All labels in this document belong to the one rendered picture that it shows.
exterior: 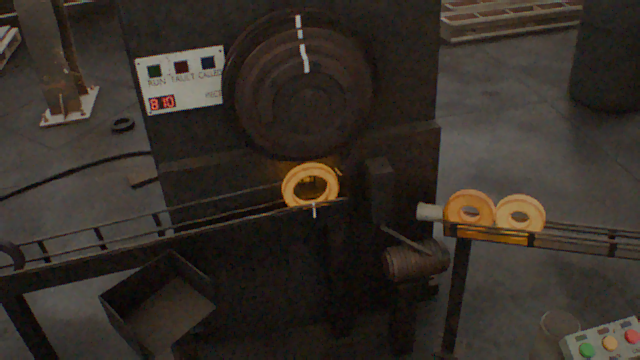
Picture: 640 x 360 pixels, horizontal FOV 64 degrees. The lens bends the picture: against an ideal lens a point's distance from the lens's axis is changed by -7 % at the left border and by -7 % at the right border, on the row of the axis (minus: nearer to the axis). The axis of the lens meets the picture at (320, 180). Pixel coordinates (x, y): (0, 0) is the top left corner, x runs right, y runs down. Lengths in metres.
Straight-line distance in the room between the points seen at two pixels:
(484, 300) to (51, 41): 3.37
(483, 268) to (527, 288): 0.22
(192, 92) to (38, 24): 2.70
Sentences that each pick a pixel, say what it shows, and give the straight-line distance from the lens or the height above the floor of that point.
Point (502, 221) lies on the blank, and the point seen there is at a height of 0.71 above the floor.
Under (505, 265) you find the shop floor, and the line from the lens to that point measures 2.67.
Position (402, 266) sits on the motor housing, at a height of 0.51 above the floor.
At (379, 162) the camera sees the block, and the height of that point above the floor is 0.80.
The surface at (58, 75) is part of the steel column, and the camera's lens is 4.40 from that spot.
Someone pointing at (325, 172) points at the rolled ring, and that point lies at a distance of 1.76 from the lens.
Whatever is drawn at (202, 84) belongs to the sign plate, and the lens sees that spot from 1.69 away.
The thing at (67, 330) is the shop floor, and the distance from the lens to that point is 2.66.
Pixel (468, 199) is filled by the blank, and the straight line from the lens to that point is 1.75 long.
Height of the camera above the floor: 1.81
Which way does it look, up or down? 35 degrees down
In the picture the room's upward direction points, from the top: 4 degrees counter-clockwise
